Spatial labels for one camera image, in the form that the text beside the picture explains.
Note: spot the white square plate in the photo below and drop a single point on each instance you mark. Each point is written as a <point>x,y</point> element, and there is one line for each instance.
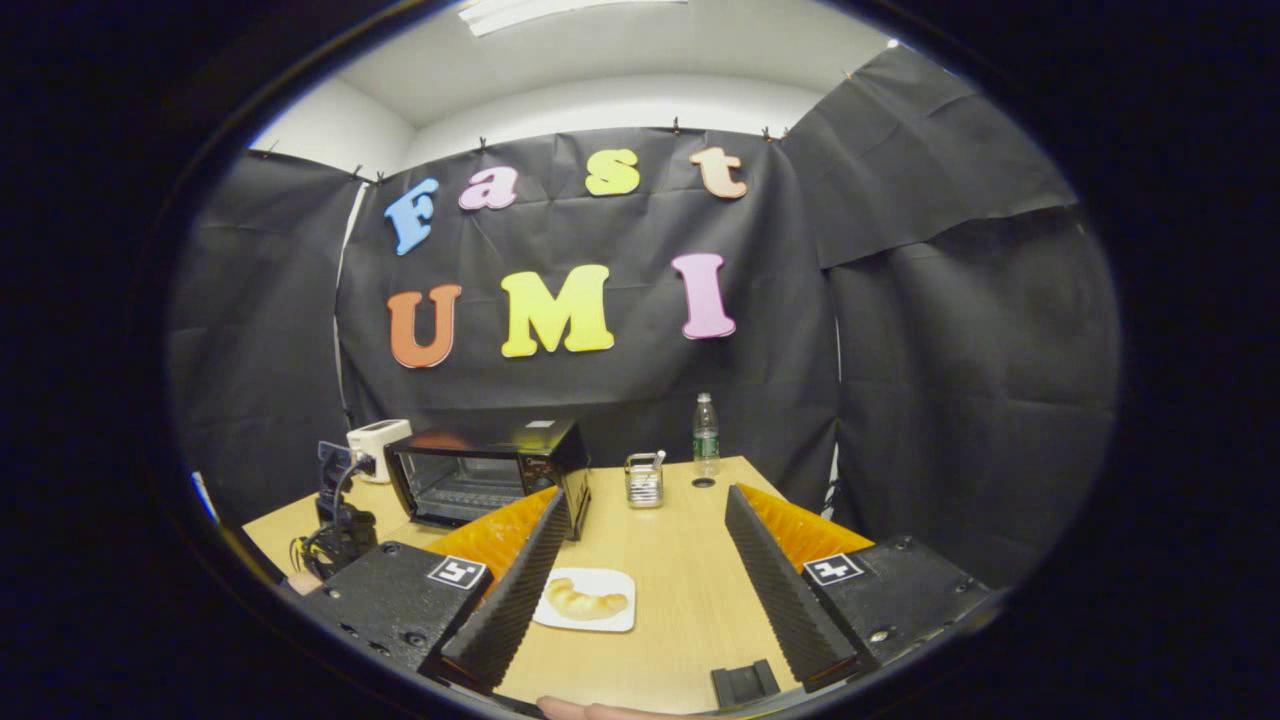
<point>560,618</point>

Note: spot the ceiling light panel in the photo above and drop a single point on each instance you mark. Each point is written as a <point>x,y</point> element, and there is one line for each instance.
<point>560,10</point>

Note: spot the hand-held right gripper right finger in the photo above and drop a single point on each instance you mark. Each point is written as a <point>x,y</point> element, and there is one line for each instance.
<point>780,600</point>

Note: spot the black backdrop cloth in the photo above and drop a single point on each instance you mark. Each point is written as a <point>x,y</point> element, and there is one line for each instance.
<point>950,400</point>

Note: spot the white toaster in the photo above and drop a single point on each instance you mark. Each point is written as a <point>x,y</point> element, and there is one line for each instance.
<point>385,440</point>

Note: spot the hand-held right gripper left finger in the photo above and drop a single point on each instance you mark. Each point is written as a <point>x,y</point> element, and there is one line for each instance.
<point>515,600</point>

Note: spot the black electric oven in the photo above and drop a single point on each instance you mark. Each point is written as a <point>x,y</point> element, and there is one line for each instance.
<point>470,480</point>

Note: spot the golden croissant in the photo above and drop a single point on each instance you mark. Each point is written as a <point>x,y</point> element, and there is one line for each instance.
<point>585,602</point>

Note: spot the clear plastic water bottle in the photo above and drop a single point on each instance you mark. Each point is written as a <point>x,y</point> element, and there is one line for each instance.
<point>706,440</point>

